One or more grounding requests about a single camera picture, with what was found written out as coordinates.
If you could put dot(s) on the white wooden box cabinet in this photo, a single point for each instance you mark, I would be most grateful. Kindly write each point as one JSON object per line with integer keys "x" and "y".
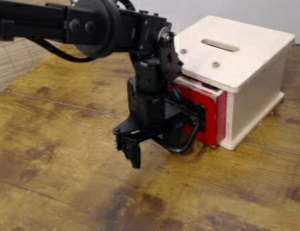
{"x": 238, "y": 58}

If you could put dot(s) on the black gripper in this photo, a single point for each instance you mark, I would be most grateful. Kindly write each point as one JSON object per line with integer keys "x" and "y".
{"x": 151, "y": 110}

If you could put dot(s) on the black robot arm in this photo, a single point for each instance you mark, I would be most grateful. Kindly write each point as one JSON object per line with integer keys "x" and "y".
{"x": 88, "y": 30}

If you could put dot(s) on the black metal drawer handle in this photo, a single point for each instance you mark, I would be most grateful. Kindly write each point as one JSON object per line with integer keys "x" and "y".
{"x": 171, "y": 135}

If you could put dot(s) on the red drawer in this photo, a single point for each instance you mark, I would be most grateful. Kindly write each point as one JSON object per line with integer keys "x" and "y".
{"x": 211, "y": 99}

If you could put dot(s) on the woven mat at left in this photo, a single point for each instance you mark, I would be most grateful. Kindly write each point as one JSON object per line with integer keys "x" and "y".
{"x": 19, "y": 55}

